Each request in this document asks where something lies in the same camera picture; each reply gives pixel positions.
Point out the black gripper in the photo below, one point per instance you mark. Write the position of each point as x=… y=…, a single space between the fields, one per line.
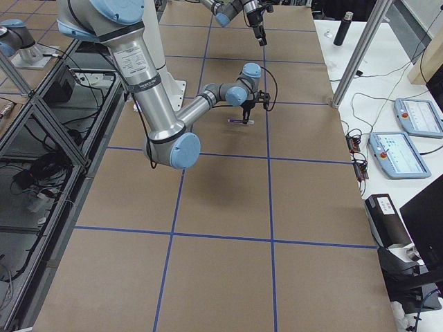
x=247 y=105
x=256 y=20

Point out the purple highlighter pen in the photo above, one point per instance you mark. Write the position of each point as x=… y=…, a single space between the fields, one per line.
x=241 y=122

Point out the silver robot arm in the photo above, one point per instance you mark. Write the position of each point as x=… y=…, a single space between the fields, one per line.
x=118 y=25
x=225 y=12

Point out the black water bottle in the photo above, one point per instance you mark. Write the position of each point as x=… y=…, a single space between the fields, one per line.
x=343 y=28

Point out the small electronics board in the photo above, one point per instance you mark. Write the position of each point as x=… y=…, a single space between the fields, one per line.
x=353 y=143

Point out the near blue teach pendant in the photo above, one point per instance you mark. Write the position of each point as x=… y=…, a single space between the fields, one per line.
x=397 y=156

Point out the blue teach pendant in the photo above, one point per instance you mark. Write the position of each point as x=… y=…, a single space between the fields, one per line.
x=397 y=156
x=418 y=117

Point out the far blue teach pendant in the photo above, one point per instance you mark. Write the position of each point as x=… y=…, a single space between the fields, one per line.
x=418 y=117

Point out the black box with label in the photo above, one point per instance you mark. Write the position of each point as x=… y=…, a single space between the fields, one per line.
x=385 y=223

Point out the black computer monitor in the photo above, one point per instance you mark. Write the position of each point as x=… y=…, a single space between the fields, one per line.
x=422 y=216

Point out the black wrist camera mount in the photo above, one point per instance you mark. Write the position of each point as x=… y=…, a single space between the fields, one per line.
x=266 y=6
x=263 y=98

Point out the aluminium frame post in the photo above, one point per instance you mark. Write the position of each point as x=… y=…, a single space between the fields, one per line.
x=372 y=25

